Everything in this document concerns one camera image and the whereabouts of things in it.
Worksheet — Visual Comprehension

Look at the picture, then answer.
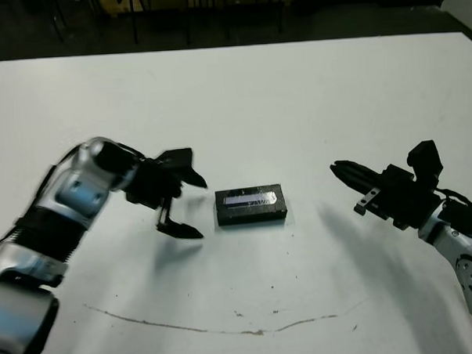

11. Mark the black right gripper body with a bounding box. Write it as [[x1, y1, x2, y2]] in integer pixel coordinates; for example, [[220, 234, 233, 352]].
[[351, 161, 444, 233]]

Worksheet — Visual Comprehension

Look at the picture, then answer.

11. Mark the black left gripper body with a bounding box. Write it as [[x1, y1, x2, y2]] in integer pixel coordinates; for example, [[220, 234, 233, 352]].
[[122, 157, 185, 229]]

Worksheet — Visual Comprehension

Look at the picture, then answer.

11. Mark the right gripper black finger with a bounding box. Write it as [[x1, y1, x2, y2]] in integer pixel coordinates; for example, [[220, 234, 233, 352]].
[[330, 163, 384, 198], [334, 159, 387, 186]]

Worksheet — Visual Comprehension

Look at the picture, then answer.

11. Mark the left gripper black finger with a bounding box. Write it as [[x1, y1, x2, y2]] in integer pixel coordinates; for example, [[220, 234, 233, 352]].
[[179, 164, 210, 190], [155, 219, 206, 243]]

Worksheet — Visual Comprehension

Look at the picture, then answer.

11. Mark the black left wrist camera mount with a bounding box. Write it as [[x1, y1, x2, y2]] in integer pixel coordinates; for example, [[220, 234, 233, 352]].
[[156, 146, 194, 173]]

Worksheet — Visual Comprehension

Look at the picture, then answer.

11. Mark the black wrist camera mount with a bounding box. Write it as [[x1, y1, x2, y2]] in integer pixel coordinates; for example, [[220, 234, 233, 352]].
[[405, 139, 445, 186], [156, 146, 194, 173]]

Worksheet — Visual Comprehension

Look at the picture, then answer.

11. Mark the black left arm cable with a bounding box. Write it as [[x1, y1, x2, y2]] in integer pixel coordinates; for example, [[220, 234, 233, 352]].
[[114, 140, 150, 164]]

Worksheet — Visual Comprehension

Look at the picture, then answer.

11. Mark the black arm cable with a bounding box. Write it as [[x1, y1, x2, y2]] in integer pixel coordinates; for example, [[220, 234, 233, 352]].
[[434, 187, 472, 216], [114, 140, 150, 164]]

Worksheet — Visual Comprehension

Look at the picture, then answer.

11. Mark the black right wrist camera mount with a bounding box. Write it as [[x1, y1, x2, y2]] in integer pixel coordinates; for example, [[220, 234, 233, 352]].
[[405, 139, 445, 186]]

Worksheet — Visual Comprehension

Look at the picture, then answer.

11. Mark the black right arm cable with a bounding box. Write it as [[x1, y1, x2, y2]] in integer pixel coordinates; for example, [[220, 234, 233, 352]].
[[434, 187, 472, 216]]

